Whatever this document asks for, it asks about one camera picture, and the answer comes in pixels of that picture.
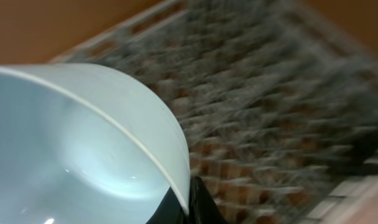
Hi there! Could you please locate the small blue bowl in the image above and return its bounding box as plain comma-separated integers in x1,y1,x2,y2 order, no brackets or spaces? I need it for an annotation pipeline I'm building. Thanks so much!
0,63,190,224

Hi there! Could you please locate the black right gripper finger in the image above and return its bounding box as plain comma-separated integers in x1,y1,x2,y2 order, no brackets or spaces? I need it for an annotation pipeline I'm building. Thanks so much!
147,176,228,224

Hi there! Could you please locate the grey dishwasher rack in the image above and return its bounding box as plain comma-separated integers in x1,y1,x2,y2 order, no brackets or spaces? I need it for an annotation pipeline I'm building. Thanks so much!
55,1,378,224

